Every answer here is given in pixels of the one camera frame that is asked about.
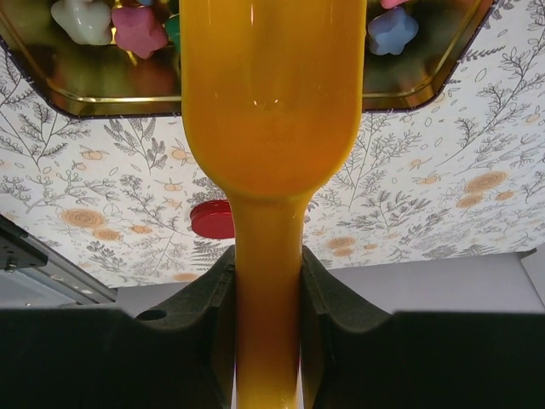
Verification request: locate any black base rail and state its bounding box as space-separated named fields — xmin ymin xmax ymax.
xmin=1 ymin=216 xmax=117 ymax=305

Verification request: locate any red jar lid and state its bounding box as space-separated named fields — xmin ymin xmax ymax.
xmin=190 ymin=199 xmax=235 ymax=239

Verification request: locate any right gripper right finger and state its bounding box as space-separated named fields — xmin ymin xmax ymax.
xmin=300 ymin=250 xmax=544 ymax=408

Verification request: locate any tin of star candies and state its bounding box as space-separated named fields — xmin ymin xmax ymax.
xmin=1 ymin=1 xmax=493 ymax=118

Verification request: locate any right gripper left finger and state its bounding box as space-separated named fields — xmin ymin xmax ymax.
xmin=1 ymin=250 xmax=236 ymax=408

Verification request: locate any yellow plastic scoop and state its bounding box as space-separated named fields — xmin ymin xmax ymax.
xmin=180 ymin=1 xmax=367 ymax=408

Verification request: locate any floral table mat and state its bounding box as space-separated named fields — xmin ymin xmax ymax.
xmin=1 ymin=1 xmax=544 ymax=287

